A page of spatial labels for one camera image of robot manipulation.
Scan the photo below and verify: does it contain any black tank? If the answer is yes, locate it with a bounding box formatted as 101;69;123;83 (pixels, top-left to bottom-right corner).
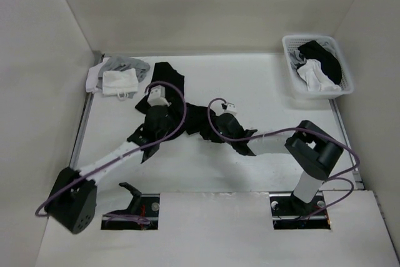
134;62;226;144
297;40;343;85

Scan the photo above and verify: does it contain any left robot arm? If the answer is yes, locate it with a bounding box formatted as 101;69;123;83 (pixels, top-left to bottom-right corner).
44;106;187;234

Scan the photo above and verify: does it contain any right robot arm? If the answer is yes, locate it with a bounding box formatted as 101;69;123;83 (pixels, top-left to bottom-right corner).
211;113;343;214

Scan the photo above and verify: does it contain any folded white tank top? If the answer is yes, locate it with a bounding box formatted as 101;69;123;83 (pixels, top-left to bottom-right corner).
102;69;139;99

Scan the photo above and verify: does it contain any folded grey tank top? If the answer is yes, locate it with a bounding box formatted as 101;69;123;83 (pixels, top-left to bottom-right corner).
97;56;150;98

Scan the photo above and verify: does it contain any white tank top under stack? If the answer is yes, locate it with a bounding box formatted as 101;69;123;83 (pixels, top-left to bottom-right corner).
85;63;104;94

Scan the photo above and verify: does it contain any grey tank top in basket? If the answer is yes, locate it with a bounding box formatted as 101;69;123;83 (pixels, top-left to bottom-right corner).
289;49;307;70

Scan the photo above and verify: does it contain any white tank top in basket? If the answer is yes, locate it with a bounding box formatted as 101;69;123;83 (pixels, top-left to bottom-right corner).
297;59;342;92

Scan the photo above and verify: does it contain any black tank top in basket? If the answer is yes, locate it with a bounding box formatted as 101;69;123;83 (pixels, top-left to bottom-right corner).
297;40;343;85

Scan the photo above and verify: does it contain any white plastic laundry basket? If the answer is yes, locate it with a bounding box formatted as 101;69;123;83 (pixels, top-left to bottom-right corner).
282;34;354;99

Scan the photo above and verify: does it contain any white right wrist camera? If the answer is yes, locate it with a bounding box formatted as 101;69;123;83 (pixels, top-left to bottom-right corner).
221;103;237;116

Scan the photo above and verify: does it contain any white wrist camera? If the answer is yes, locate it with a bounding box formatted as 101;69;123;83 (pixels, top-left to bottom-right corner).
221;103;237;116
147;85;170;107

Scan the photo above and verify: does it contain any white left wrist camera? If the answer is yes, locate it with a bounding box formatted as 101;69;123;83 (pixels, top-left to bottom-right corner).
147;85;170;107

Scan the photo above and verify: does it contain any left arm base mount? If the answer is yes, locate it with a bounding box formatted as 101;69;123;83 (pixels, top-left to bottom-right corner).
101;182;161;231

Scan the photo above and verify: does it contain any left metal table rail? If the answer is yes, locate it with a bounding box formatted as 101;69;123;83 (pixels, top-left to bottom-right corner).
67;50;104;171

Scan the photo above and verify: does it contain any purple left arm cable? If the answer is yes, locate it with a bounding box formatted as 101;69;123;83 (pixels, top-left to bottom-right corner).
34;81;188;218

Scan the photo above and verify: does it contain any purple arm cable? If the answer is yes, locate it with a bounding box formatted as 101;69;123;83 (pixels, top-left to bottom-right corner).
207;98;361;221
34;81;188;218

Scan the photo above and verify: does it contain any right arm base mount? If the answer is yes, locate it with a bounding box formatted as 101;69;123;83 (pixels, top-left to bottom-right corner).
269;193;331;230

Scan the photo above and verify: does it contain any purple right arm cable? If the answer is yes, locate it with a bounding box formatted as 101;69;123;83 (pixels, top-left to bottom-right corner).
207;98;361;221

